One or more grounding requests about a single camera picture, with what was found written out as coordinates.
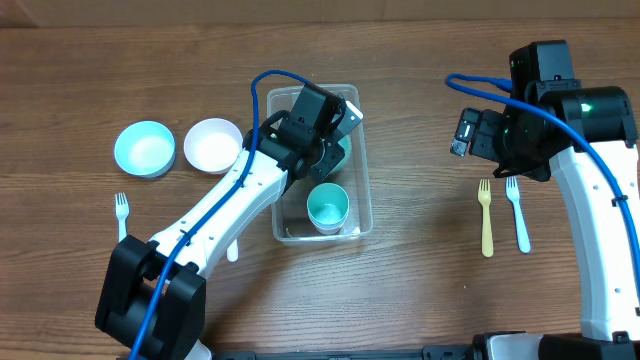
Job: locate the white pink bowl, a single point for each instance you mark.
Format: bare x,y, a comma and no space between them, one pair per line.
213,145

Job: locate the blue plastic cup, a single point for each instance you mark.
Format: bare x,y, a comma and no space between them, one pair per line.
328,229

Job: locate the white fork left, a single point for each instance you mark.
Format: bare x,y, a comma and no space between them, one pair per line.
122,211

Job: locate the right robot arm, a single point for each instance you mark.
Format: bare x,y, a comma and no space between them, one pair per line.
586,138

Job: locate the white plastic spoon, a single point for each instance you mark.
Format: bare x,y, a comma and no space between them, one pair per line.
232,252

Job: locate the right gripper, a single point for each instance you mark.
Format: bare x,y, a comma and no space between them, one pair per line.
487,123

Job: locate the teal green bowl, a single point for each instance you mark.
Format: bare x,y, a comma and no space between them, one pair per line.
344,152

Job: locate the green plastic cup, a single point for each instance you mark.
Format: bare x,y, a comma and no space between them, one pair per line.
328,203

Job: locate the clear plastic container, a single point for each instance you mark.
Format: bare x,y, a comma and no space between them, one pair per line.
290,222

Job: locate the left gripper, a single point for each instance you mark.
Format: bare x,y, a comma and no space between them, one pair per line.
330,152

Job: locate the white fork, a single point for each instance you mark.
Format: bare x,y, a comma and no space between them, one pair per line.
513,195
122,211

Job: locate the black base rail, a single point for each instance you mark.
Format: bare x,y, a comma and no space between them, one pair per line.
430,352

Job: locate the light blue bowl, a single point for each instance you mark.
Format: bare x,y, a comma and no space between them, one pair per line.
145,149

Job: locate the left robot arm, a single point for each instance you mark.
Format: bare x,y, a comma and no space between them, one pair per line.
154,293

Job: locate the yellow plastic fork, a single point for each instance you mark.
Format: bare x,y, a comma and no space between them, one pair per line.
484,198

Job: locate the white fork right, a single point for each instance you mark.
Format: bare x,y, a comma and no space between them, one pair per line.
513,195

